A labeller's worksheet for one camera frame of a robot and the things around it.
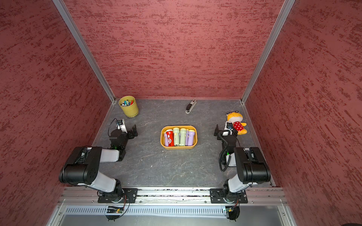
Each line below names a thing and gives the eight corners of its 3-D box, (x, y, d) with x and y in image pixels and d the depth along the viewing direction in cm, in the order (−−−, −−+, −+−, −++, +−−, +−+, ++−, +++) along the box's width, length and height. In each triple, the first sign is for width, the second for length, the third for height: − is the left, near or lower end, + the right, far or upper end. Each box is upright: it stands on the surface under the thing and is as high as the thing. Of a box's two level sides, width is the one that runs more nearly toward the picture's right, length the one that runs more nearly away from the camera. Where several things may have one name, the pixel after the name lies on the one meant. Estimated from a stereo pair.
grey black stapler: (183, 112, 114) (183, 109, 111) (192, 101, 122) (192, 98, 120) (188, 114, 113) (188, 111, 110) (196, 102, 121) (197, 100, 118)
